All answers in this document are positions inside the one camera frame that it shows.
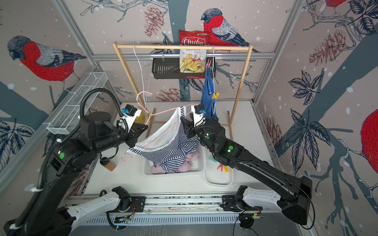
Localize striped tank top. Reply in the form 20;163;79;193
127;106;198;172

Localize white wire mesh shelf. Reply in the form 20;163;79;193
47;72;108;135

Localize wooden clothes rack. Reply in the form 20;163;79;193
113;42;253;140

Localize red chips bag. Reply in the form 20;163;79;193
179;30;209;79

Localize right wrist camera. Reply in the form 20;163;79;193
191;104;206;127

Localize white plastic tray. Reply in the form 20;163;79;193
203;148;234;187

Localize red clothespin on blue top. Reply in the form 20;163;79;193
206;59;212;68

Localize blue tank top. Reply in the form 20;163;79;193
200;67;219;119

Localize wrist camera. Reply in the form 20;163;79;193
118;104;142;132
191;104;206;127

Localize pink wire hanger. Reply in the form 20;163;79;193
121;91;195;162

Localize black wall basket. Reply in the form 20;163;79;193
152;58;206;79

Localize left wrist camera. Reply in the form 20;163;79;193
118;104;142;132

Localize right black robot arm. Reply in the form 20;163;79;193
181;118;315;226

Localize white perforated basket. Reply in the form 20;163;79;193
142;144;206;178

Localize white wire hanger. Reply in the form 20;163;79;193
133;44;146;107

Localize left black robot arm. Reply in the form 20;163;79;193
4;88;147;236

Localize pink tank top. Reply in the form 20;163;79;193
152;151;199;175

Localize brown box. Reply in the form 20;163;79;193
100;157;116;171

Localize yellow steamer with buns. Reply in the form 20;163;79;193
134;111;147;124

